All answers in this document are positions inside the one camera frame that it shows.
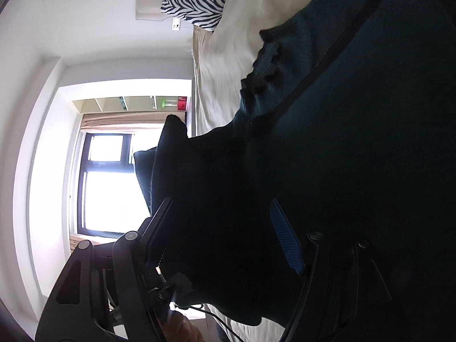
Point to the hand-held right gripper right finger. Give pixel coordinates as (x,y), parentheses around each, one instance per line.
(285,235)

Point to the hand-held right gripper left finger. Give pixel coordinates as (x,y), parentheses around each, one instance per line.
(158,235)

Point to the dark teal knit sweater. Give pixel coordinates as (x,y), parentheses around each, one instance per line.
(356,149)

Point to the person's left hand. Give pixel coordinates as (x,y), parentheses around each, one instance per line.
(185,329)

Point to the beige curtain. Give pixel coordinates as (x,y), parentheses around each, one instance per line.
(117,123)

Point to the red box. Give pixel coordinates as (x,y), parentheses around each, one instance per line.
(182,103)

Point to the bed with beige sheet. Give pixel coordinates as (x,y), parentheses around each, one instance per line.
(231,60)

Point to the beige padded headboard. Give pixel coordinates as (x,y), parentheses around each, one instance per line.
(149,7)

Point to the white wall shelf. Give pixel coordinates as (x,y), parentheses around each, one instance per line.
(114,104)

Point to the wall socket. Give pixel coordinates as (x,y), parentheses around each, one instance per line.
(176,23)

